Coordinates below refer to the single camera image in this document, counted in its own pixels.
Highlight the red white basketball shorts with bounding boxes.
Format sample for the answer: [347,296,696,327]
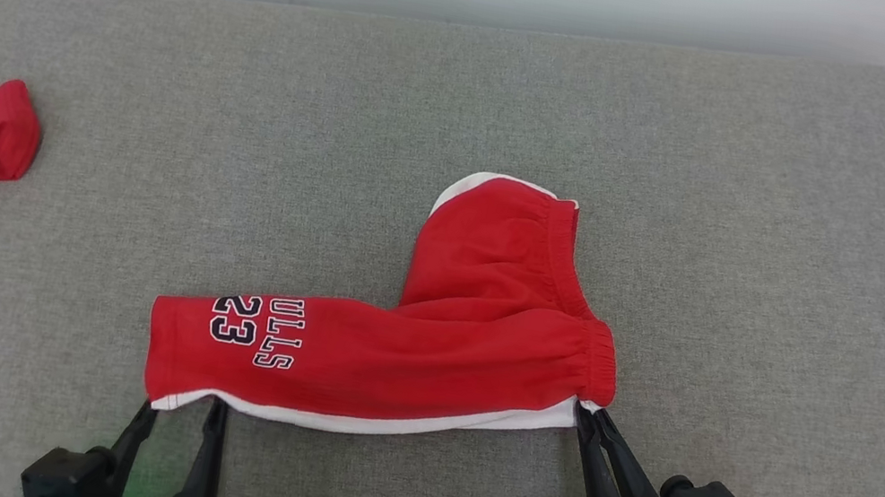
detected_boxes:
[134,118,651,489]

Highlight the grey fabric sofa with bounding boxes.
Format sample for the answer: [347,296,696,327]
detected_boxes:
[0,0,885,497]

